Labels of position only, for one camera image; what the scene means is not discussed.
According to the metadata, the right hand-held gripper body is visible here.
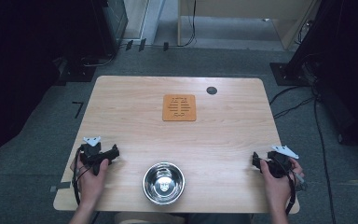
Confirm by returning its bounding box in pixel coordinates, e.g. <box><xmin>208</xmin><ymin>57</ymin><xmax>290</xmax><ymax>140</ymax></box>
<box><xmin>265</xmin><ymin>145</ymin><xmax>300</xmax><ymax>179</ymax></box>

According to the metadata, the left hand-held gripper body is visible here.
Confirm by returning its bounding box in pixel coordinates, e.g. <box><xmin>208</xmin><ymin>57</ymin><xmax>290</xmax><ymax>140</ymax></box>
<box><xmin>79</xmin><ymin>135</ymin><xmax>113</xmax><ymax>176</ymax></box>

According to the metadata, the person's left hand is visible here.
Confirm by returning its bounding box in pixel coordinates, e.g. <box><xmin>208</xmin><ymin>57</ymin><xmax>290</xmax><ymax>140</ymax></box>
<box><xmin>70</xmin><ymin>154</ymin><xmax>110</xmax><ymax>209</ymax></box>

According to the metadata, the black angled floor tape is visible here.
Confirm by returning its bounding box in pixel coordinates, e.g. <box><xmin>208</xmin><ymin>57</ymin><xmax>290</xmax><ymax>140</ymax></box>
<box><xmin>71</xmin><ymin>101</ymin><xmax>85</xmax><ymax>119</ymax></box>

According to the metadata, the grey tape strip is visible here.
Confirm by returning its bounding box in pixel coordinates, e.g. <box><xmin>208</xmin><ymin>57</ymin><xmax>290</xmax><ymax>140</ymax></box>
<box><xmin>48</xmin><ymin>181</ymin><xmax>72</xmax><ymax>193</ymax></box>

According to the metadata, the stainless steel bowl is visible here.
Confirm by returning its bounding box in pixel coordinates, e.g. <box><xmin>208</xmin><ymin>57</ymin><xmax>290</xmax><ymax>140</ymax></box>
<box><xmin>142</xmin><ymin>161</ymin><xmax>186</xmax><ymax>206</ymax></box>

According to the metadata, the square wooden trivet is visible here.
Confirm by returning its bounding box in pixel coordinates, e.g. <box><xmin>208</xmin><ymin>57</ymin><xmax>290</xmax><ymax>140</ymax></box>
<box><xmin>161</xmin><ymin>93</ymin><xmax>198</xmax><ymax>122</ymax></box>

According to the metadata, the black curtain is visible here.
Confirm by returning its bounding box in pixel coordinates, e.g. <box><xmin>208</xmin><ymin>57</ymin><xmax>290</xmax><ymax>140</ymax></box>
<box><xmin>0</xmin><ymin>0</ymin><xmax>106</xmax><ymax>169</ymax></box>
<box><xmin>283</xmin><ymin>0</ymin><xmax>358</xmax><ymax>158</ymax></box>

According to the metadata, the dark glass cabinet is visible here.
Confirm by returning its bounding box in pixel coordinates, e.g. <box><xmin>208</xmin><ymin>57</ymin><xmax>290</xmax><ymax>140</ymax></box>
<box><xmin>90</xmin><ymin>0</ymin><xmax>130</xmax><ymax>59</ymax></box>

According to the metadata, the grey cable plug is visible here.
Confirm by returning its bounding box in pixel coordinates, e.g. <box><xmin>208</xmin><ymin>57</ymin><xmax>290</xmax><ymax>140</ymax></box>
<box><xmin>294</xmin><ymin>171</ymin><xmax>308</xmax><ymax>191</ymax></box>

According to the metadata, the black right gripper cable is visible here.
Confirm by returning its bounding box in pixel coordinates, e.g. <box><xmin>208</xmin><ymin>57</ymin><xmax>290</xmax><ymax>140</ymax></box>
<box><xmin>283</xmin><ymin>157</ymin><xmax>296</xmax><ymax>217</ymax></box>

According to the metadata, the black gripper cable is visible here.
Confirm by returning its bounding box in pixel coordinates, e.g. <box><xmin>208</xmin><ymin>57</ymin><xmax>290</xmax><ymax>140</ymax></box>
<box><xmin>71</xmin><ymin>148</ymin><xmax>101</xmax><ymax>224</ymax></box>
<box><xmin>283</xmin><ymin>157</ymin><xmax>296</xmax><ymax>217</ymax></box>

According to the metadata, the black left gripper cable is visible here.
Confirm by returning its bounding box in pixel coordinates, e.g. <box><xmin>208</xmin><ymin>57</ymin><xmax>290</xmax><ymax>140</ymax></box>
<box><xmin>71</xmin><ymin>148</ymin><xmax>101</xmax><ymax>224</ymax></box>

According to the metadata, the long black floor cable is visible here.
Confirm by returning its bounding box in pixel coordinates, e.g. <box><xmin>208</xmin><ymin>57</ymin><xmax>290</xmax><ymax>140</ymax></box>
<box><xmin>312</xmin><ymin>92</ymin><xmax>337</xmax><ymax>224</ymax></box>

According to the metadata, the black stand base plate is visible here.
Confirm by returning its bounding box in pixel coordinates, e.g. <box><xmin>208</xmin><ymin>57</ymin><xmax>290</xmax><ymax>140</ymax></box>
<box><xmin>54</xmin><ymin>56</ymin><xmax>97</xmax><ymax>87</ymax></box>
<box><xmin>268</xmin><ymin>62</ymin><xmax>320</xmax><ymax>87</ymax></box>

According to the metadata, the thin black hanging cable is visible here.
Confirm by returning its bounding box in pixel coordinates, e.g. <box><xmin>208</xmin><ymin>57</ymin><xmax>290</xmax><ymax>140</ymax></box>
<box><xmin>178</xmin><ymin>0</ymin><xmax>198</xmax><ymax>49</ymax></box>

